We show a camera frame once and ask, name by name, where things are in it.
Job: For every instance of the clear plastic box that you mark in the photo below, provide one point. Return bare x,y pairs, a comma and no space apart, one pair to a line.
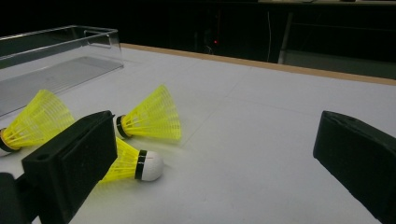
62,74

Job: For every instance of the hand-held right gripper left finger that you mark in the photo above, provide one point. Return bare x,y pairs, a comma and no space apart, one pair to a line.
71,161

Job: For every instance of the white metal stand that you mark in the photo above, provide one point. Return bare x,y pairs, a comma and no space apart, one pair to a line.
285,46

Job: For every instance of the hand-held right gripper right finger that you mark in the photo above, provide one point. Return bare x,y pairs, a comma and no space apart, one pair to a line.
358,155

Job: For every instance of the yellow plastic shuttlecock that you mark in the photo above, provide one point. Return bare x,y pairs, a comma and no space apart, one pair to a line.
149,166
37,121
152,118

